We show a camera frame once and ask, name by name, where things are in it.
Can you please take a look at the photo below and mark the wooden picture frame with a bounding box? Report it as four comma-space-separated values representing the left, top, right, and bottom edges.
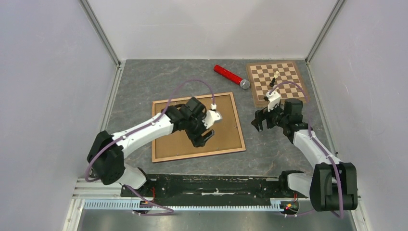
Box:
152, 91, 247, 164

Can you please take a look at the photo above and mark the black chess piece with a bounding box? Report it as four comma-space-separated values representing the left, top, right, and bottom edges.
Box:
269, 78, 276, 88

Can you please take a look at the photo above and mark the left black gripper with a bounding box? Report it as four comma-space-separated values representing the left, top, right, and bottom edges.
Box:
185, 112, 215, 148

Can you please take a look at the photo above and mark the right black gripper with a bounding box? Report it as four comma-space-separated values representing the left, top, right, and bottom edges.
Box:
251, 101, 288, 132

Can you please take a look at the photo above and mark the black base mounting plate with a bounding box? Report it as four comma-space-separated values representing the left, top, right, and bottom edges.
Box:
137, 174, 305, 206

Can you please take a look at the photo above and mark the aluminium corner post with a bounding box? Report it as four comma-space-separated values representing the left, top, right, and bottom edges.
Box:
78, 0, 122, 68
305, 0, 346, 65

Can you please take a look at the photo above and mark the red cylindrical object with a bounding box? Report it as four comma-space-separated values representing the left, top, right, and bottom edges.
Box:
213, 65, 250, 90

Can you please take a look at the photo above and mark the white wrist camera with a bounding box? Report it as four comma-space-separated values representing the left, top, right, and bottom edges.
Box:
202, 103, 223, 129
264, 91, 281, 112

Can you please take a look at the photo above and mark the left aluminium corner post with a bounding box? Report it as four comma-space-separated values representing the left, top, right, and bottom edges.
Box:
78, 0, 122, 68

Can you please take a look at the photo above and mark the right aluminium corner post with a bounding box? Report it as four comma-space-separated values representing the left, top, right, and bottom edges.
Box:
305, 0, 346, 65

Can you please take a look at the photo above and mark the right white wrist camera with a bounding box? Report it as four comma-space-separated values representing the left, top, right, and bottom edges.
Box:
264, 91, 281, 112

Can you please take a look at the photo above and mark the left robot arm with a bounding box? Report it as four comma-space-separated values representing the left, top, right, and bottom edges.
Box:
85, 97, 222, 196

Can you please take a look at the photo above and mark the aluminium rail frame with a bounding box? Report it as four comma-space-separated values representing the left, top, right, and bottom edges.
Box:
63, 174, 372, 231

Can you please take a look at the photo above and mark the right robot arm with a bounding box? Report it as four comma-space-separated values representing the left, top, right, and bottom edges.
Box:
251, 99, 358, 212

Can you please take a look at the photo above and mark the wooden chessboard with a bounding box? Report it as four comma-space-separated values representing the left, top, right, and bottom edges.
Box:
246, 60, 309, 108

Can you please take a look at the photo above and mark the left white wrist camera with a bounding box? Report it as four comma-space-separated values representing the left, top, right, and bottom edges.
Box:
202, 103, 223, 129

